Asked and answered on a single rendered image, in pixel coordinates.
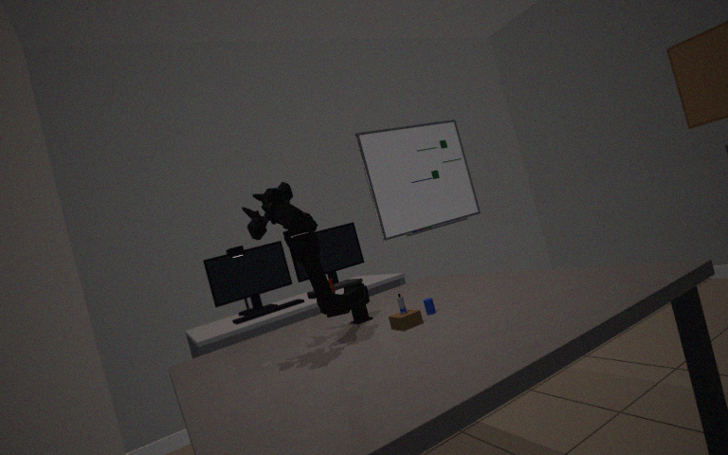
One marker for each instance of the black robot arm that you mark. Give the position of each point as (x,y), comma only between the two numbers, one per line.
(305,248)

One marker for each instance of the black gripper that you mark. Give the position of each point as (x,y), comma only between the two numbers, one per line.
(257,225)

